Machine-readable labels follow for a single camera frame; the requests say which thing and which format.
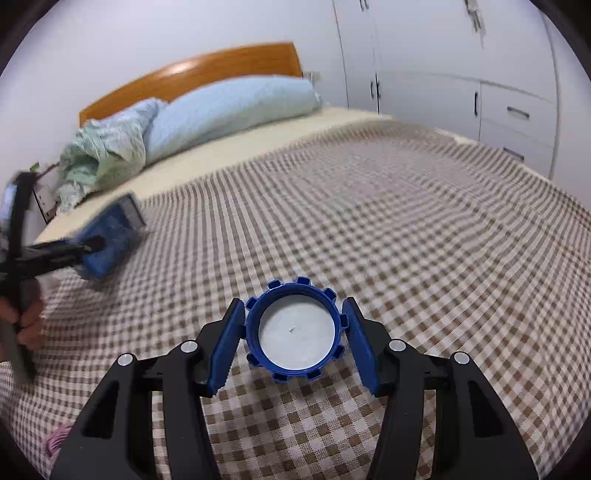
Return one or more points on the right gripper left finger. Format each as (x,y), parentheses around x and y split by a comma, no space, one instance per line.
(112,437)

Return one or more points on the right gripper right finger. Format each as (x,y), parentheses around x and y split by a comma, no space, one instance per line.
(476,437)

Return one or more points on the blue snack packet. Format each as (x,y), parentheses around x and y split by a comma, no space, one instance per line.
(120,225)

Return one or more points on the blue plastic jar lid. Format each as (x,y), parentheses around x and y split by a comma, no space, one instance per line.
(294,329)

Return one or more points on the person's left hand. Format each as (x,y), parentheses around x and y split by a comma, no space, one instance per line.
(30,322)

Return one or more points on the pink cloth scrap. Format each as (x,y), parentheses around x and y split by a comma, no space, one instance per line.
(55,440)

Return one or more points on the black bedside shelf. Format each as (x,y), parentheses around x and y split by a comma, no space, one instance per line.
(45,190)

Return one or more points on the green white crumpled quilt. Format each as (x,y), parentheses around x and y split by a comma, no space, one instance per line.
(104,153)

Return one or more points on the checkered brown white blanket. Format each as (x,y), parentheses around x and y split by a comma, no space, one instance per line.
(450,246)

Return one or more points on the light blue pillow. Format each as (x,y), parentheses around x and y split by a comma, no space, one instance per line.
(224,108)

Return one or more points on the cream mattress sheet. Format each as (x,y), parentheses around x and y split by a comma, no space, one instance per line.
(207,158)

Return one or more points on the white wardrobe with drawers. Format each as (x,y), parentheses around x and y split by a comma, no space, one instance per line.
(486,70)

